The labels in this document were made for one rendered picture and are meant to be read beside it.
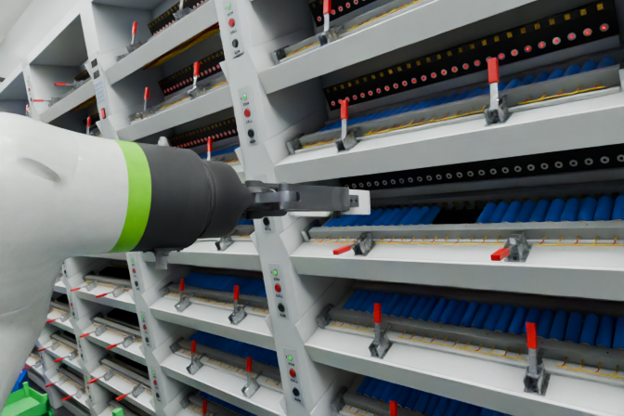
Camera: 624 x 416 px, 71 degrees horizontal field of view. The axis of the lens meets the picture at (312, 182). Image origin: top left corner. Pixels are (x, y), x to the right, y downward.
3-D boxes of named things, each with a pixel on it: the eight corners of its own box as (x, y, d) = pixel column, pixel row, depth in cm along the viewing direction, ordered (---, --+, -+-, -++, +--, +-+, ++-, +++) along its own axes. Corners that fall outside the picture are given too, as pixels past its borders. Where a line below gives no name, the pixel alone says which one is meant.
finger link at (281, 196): (231, 188, 44) (247, 182, 39) (279, 188, 46) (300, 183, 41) (231, 212, 43) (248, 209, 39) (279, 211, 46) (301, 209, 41)
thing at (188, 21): (223, 18, 95) (194, -47, 91) (110, 84, 136) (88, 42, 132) (281, 1, 108) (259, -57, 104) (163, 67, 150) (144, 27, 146)
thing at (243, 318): (281, 353, 98) (256, 304, 94) (155, 318, 140) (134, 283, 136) (331, 295, 112) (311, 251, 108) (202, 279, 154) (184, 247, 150)
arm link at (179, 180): (151, 122, 34) (105, 140, 40) (149, 276, 32) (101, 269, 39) (218, 133, 38) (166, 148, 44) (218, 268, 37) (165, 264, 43)
